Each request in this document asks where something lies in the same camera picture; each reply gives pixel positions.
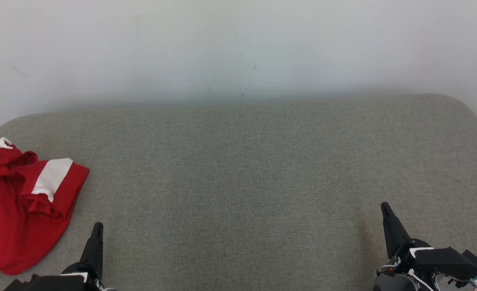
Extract red shorts with white stripe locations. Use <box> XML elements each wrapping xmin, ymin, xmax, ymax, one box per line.
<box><xmin>0</xmin><ymin>137</ymin><xmax>90</xmax><ymax>276</ymax></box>

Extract grey fabric sofa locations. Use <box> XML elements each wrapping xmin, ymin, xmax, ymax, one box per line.
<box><xmin>0</xmin><ymin>94</ymin><xmax>477</xmax><ymax>291</ymax></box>

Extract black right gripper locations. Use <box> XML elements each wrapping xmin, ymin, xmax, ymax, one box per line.
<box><xmin>381</xmin><ymin>202</ymin><xmax>477</xmax><ymax>279</ymax></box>

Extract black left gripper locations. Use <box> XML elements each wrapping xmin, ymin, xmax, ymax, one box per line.
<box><xmin>4</xmin><ymin>222</ymin><xmax>116</xmax><ymax>291</ymax></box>

